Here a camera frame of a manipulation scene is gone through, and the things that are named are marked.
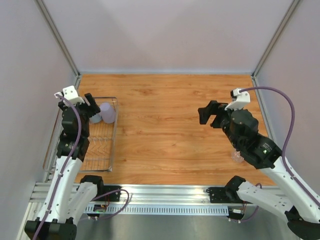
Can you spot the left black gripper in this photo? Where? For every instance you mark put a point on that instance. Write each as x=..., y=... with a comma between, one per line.
x=95, y=109

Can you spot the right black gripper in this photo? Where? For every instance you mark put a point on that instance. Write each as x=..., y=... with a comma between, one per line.
x=216, y=114

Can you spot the blue plastic cup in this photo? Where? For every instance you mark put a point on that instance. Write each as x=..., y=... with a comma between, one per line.
x=95, y=118

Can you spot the purple plastic cup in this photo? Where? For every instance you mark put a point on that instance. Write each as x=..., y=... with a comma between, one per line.
x=107, y=113

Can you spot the clear glass cup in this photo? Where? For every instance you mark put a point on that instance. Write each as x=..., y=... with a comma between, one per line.
x=236, y=156

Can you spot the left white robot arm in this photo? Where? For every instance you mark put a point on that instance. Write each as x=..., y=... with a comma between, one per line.
x=61, y=212

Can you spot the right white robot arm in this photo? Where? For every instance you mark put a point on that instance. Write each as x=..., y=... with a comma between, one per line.
x=298, y=209

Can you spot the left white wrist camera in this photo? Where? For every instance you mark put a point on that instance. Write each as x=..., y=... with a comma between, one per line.
x=71, y=94

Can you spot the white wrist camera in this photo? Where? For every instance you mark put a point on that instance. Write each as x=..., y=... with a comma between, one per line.
x=240, y=98
x=71, y=94

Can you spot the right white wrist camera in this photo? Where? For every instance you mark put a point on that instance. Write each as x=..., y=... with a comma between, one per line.
x=240, y=98

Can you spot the wire dish rack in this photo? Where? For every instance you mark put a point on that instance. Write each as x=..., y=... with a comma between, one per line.
x=100, y=155

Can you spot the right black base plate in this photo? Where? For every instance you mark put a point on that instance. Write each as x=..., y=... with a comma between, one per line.
x=217, y=195

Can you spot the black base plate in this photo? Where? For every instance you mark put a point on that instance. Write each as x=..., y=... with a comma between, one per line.
x=217, y=195
x=108, y=193

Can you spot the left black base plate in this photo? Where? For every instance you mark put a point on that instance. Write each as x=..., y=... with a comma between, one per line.
x=108, y=193

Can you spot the aluminium front rail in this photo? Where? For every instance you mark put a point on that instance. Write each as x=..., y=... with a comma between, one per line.
x=152, y=194

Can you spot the slotted cable duct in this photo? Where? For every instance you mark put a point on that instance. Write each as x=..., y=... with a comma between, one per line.
x=150, y=209

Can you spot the left aluminium frame post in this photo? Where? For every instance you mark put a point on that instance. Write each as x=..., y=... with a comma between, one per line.
x=56, y=34

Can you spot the aluminium frame post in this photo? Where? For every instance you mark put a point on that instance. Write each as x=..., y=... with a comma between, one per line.
x=294, y=5
x=56, y=34

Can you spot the right aluminium frame post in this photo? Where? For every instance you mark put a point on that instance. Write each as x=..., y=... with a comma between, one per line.
x=294, y=5

